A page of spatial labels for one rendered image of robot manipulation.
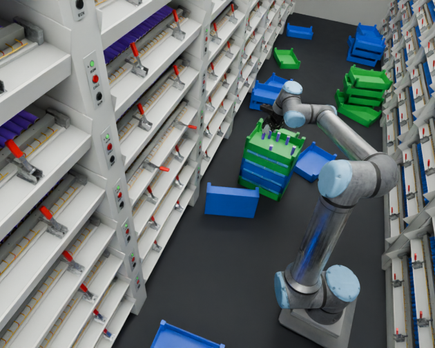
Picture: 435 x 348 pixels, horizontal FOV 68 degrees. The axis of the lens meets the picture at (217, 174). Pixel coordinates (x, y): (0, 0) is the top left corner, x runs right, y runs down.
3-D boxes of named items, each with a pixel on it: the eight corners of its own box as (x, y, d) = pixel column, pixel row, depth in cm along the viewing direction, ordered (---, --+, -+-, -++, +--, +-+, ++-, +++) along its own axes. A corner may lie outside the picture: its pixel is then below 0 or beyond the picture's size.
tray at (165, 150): (195, 117, 152) (201, 101, 145) (129, 213, 111) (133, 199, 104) (157, 96, 151) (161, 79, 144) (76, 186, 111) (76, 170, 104)
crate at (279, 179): (295, 166, 210) (298, 157, 204) (284, 186, 197) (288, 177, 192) (253, 148, 218) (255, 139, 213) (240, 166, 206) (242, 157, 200)
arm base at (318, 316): (345, 296, 158) (354, 288, 151) (336, 333, 146) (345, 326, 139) (308, 277, 163) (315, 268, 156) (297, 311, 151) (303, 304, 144)
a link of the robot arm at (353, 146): (422, 174, 96) (332, 99, 153) (383, 172, 94) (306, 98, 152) (407, 206, 102) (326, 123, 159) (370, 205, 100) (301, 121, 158)
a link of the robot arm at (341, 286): (351, 313, 143) (369, 297, 130) (313, 313, 141) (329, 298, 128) (340, 279, 153) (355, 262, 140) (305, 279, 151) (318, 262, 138)
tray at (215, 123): (230, 106, 227) (238, 90, 216) (199, 162, 186) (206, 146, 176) (205, 92, 226) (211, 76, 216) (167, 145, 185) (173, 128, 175)
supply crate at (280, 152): (302, 147, 199) (306, 137, 193) (291, 167, 186) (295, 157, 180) (257, 130, 207) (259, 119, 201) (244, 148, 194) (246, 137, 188)
